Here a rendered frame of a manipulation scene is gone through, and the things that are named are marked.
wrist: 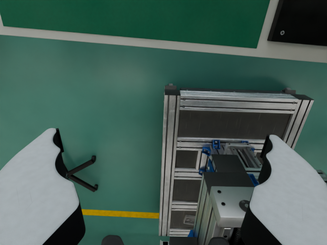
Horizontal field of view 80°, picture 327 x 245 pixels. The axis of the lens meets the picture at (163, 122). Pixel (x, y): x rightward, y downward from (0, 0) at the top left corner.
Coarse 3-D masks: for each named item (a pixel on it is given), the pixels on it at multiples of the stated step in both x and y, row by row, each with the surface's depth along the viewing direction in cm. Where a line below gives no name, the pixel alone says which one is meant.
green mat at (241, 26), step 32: (0, 0) 44; (32, 0) 44; (64, 0) 44; (96, 0) 44; (128, 0) 44; (160, 0) 44; (192, 0) 44; (224, 0) 44; (256, 0) 44; (96, 32) 47; (128, 32) 47; (160, 32) 47; (192, 32) 47; (224, 32) 47; (256, 32) 47
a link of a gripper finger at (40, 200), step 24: (48, 144) 10; (24, 168) 8; (48, 168) 8; (0, 192) 7; (24, 192) 7; (48, 192) 7; (72, 192) 7; (0, 216) 6; (24, 216) 6; (48, 216) 6; (72, 216) 6; (0, 240) 6; (24, 240) 6; (48, 240) 6; (72, 240) 7
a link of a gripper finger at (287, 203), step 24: (264, 144) 12; (264, 168) 10; (288, 168) 9; (312, 168) 9; (264, 192) 8; (288, 192) 8; (312, 192) 8; (264, 216) 7; (288, 216) 7; (312, 216) 7; (264, 240) 6; (288, 240) 6; (312, 240) 6
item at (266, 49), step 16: (272, 0) 44; (0, 16) 45; (272, 16) 46; (0, 32) 47; (16, 32) 47; (32, 32) 47; (48, 32) 47; (64, 32) 47; (160, 48) 49; (176, 48) 49; (192, 48) 49; (208, 48) 49; (224, 48) 49; (240, 48) 49; (256, 48) 49; (272, 48) 49; (288, 48) 49; (304, 48) 49; (320, 48) 49
